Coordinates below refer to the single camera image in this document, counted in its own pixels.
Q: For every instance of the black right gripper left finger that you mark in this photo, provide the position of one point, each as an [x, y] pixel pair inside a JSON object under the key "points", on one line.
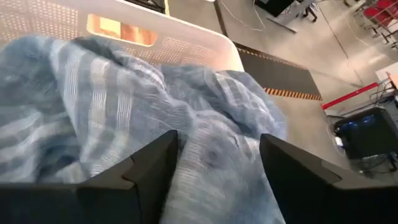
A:
{"points": [[93, 202]]}

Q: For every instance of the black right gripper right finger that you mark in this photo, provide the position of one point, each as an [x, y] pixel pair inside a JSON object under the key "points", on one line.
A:
{"points": [[326, 199]]}

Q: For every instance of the blue plaid shirt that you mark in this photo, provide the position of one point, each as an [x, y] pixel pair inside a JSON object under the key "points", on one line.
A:
{"points": [[124, 102]]}

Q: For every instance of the black computer with blue lights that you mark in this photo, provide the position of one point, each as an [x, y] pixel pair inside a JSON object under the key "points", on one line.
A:
{"points": [[367, 133]]}

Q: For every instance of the red floor bar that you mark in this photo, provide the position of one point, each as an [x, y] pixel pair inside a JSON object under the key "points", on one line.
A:
{"points": [[348, 96]]}

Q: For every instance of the black hazard-striped floor mat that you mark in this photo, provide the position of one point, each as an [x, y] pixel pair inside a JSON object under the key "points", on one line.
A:
{"points": [[280, 74]]}

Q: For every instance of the white table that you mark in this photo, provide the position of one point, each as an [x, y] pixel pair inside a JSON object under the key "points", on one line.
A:
{"points": [[387, 73]]}

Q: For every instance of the red chairs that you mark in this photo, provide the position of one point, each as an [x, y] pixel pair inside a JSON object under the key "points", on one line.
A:
{"points": [[377, 11]]}

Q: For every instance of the white plastic bin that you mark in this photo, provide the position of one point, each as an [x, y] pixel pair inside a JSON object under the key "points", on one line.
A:
{"points": [[192, 34]]}

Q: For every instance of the black desk base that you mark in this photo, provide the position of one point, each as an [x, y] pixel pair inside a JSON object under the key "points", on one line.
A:
{"points": [[273, 6]]}

